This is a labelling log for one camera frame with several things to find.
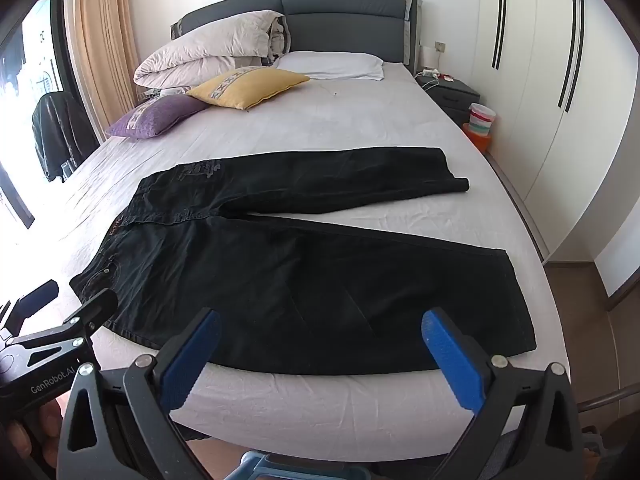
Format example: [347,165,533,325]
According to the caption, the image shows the black leather jacket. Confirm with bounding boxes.
[31,91,101,184]

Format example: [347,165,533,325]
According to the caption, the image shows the folded beige duvet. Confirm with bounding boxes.
[132,9,293,90]

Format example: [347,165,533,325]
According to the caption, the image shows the grey padded headboard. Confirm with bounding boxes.
[170,0,426,77]

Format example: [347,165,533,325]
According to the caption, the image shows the orange container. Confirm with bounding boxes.
[461,122,494,156]

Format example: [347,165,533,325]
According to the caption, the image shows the beige curtain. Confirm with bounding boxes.
[72,0,142,143]

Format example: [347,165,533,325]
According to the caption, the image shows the purple cushion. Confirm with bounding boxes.
[105,94,211,140]

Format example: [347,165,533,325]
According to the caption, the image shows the dark grey nightstand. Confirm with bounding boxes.
[415,74,482,125]

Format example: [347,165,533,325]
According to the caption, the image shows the person's left hand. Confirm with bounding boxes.
[0,397,66,468]

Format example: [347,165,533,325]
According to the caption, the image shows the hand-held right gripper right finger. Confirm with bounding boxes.
[420,306,586,480]

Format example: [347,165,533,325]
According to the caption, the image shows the white bed sheet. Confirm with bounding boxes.
[50,50,571,448]

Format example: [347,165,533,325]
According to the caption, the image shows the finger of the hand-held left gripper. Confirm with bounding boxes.
[0,280,61,343]
[7,287,120,361]

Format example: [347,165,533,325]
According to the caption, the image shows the yellow cushion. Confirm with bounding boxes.
[186,66,311,111]

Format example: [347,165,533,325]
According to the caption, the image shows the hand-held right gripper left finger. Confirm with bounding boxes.
[56,307,223,480]

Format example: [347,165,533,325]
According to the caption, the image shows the black pants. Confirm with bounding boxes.
[69,146,538,377]

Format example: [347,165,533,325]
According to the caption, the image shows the window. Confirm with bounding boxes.
[0,0,76,231]

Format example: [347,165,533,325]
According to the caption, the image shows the white pillow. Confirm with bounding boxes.
[274,50,386,82]

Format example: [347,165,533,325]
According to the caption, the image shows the white wardrobe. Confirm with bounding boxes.
[477,0,640,266]

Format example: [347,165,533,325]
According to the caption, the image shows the white striped plastic tub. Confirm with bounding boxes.
[467,102,497,137]

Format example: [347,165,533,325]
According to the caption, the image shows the blue plastic frame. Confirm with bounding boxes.
[239,451,382,480]

